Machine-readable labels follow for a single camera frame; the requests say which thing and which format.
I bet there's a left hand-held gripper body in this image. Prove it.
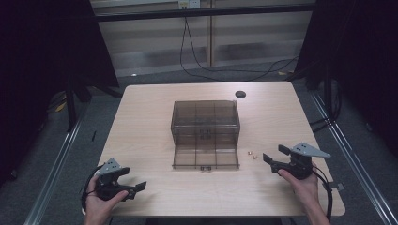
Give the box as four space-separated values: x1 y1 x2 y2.
93 157 127 202

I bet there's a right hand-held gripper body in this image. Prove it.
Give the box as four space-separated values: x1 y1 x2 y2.
288 142 331 181

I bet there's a smoky transparent drawer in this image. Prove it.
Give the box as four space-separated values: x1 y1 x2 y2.
172 142 240 173

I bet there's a smoky transparent storage box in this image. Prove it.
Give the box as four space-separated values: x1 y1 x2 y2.
170 99 241 148

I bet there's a person's left hand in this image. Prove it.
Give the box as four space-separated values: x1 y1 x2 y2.
84 175 130 221

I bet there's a person's right hand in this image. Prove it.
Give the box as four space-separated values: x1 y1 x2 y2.
277 162 321 209

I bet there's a black metal stand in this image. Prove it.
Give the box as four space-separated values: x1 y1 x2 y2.
308 64 344 134
64 73 93 133

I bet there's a yellow floor tape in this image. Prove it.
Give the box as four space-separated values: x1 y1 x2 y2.
54 93 68 113

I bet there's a dark curtain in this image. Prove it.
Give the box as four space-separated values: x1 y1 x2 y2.
294 0 398 158
0 0 120 188

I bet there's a black horizontal bar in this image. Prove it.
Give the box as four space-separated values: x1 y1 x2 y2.
93 3 317 23

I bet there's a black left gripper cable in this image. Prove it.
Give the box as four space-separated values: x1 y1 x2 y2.
80 165 101 214

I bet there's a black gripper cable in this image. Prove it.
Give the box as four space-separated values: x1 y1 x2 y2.
312 165 334 221
80 165 101 214

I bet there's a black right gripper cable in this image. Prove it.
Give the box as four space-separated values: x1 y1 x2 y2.
312 165 334 221

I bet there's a metal floor rail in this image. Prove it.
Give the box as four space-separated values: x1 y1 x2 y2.
309 90 398 225
23 120 83 225

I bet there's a black floor cable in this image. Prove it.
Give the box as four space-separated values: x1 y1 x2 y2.
184 17 299 73
179 17 299 83

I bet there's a white wall socket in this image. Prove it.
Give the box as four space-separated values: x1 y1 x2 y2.
177 0 201 9

